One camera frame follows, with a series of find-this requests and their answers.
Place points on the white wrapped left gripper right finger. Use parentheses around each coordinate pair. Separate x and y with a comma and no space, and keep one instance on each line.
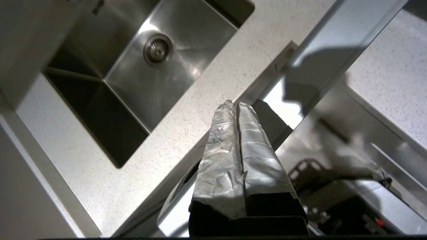
(263,166)

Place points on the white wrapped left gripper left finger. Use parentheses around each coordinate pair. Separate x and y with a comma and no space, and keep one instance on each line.
(220,166)

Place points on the stainless steel sink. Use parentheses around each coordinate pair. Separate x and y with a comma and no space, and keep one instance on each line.
(160,83)

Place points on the round metal sink drain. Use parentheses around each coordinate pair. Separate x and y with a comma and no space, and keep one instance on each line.
(157,49)

